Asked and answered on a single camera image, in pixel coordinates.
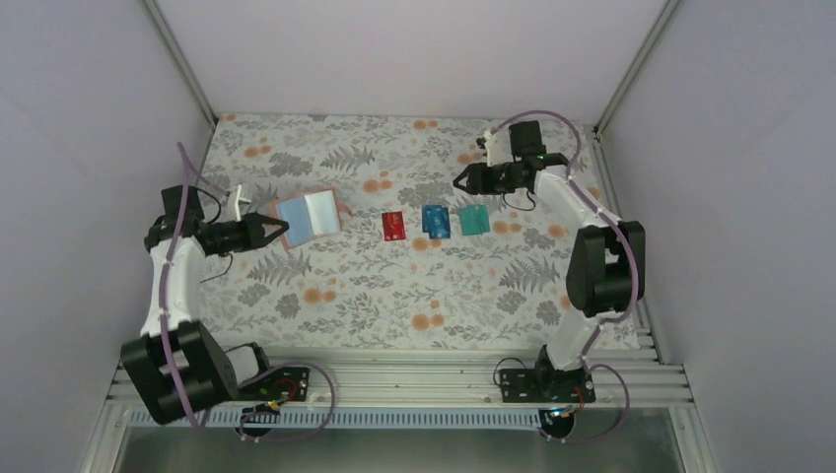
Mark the blue credit card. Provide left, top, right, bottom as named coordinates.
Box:
left=424, top=208, right=453, bottom=240
left=421, top=204, right=448, bottom=235

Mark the floral table mat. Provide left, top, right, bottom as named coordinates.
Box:
left=175, top=114, right=630, bottom=351

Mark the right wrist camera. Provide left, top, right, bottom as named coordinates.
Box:
left=483, top=130, right=514, bottom=167

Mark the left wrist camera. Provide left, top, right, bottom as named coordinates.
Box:
left=226, top=183, right=254, bottom=222

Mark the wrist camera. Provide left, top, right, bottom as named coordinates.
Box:
left=483, top=130, right=514, bottom=167
left=226, top=183, right=254, bottom=222

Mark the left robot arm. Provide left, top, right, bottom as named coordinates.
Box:
left=120, top=185, right=290, bottom=425

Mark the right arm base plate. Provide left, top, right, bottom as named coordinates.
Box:
left=498, top=369, right=596, bottom=404

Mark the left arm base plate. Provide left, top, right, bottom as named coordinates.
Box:
left=232, top=367, right=311, bottom=402

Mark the red credit card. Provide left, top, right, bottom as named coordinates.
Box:
left=382, top=211, right=406, bottom=241

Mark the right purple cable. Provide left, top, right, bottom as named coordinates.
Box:
left=489, top=109, right=642, bottom=446

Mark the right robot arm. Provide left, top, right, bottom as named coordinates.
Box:
left=453, top=120, right=646, bottom=401

